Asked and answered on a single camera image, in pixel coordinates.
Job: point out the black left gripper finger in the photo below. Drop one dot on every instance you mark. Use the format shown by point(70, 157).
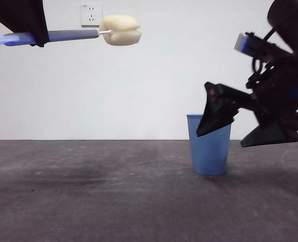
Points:
point(20, 17)

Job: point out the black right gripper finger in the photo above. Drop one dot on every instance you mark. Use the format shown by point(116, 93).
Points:
point(219, 111)
point(272, 136)

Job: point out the white wall socket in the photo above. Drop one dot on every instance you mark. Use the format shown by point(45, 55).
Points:
point(90, 16)

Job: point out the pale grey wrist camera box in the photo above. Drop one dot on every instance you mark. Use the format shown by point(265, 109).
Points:
point(243, 44)

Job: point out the blue ribbed plastic cup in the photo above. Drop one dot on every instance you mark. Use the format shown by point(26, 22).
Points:
point(209, 156)

